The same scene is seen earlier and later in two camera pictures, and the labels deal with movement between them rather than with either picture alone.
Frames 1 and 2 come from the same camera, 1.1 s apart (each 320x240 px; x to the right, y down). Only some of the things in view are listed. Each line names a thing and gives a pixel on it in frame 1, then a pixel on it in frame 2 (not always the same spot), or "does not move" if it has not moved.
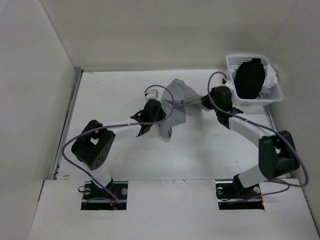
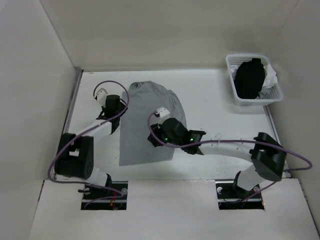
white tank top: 270,78 does not move
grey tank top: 185,97 -> 140,100
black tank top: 250,78 does not move
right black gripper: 205,102 -> 158,129
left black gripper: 162,114 -> 122,107
